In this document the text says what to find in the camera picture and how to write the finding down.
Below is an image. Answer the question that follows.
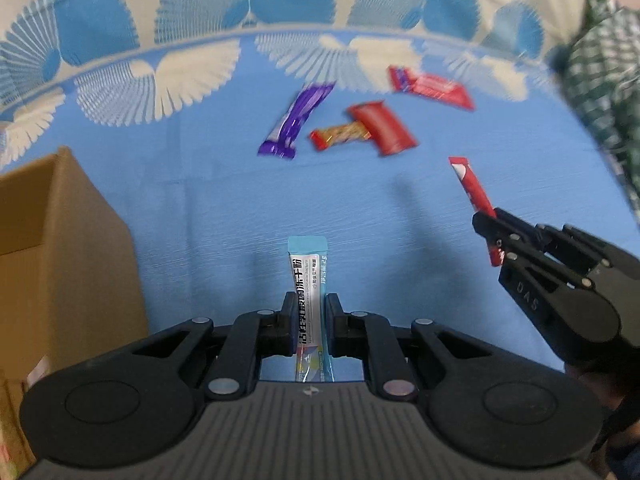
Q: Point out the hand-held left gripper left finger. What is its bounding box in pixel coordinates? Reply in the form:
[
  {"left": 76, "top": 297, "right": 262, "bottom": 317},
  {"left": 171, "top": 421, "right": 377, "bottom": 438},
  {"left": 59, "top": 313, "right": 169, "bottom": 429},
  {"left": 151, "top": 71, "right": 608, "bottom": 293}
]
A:
[{"left": 55, "top": 292, "right": 296, "bottom": 401}]

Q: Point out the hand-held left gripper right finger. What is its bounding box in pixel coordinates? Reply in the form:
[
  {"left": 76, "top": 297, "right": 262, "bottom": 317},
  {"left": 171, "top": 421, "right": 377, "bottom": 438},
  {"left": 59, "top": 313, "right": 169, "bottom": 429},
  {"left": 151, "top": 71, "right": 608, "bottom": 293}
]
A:
[{"left": 327, "top": 294, "right": 561, "bottom": 401}]

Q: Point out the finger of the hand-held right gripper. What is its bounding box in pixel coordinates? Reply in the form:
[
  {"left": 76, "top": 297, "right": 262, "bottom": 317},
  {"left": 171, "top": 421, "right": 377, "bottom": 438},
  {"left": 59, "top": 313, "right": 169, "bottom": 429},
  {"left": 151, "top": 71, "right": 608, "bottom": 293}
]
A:
[
  {"left": 472, "top": 211, "right": 518, "bottom": 268},
  {"left": 494, "top": 208, "right": 611, "bottom": 281}
]

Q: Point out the slim red stick sachet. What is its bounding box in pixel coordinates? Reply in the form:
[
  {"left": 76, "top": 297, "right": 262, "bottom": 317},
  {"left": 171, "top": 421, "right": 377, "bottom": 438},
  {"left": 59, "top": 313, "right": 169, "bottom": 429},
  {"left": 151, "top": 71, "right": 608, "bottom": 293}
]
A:
[{"left": 447, "top": 156, "right": 503, "bottom": 267}]

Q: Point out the light blue stick sachet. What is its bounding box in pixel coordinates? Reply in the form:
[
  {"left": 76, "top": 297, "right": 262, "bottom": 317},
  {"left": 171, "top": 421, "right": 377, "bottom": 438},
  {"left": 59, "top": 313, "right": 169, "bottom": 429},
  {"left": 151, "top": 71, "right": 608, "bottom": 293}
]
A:
[{"left": 287, "top": 236, "right": 335, "bottom": 385}]

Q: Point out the square red snack packet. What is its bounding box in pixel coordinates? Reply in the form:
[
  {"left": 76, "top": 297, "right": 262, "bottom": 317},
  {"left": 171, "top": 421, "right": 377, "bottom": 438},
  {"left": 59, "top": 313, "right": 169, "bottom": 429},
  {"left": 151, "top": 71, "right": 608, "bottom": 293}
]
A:
[{"left": 347, "top": 101, "right": 419, "bottom": 157}]

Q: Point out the long red snack packet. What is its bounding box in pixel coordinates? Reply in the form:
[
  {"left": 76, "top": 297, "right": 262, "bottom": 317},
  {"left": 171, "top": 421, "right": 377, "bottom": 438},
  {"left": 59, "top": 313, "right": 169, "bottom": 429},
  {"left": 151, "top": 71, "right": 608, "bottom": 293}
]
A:
[{"left": 388, "top": 65, "right": 476, "bottom": 111}]

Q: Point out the small peanut bar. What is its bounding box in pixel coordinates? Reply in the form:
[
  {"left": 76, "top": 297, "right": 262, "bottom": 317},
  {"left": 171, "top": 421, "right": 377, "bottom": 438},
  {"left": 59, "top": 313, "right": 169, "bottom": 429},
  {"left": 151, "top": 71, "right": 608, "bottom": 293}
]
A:
[{"left": 309, "top": 121, "right": 372, "bottom": 153}]

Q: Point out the purple candy bar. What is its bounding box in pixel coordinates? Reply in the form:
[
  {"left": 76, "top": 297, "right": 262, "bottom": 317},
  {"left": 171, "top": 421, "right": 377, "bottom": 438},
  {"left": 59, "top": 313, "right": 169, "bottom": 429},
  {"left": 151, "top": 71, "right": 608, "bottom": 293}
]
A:
[{"left": 257, "top": 82, "right": 337, "bottom": 161}]

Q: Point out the cardboard box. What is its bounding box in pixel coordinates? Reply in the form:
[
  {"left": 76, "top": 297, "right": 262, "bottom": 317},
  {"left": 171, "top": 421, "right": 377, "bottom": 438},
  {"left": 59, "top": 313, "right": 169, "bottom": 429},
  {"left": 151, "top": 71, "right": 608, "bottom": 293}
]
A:
[{"left": 0, "top": 146, "right": 150, "bottom": 396}]

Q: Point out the blue white printed sofa cover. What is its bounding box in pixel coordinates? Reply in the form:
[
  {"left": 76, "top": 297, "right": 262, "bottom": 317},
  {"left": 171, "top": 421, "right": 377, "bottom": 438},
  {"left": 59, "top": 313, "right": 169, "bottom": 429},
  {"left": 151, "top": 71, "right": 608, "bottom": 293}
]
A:
[{"left": 0, "top": 0, "right": 640, "bottom": 386}]

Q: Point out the green checked cloth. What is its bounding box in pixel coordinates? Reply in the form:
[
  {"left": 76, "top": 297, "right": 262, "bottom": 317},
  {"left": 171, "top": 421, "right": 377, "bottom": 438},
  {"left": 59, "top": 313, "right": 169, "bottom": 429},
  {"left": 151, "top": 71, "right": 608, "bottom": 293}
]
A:
[{"left": 552, "top": 0, "right": 640, "bottom": 226}]

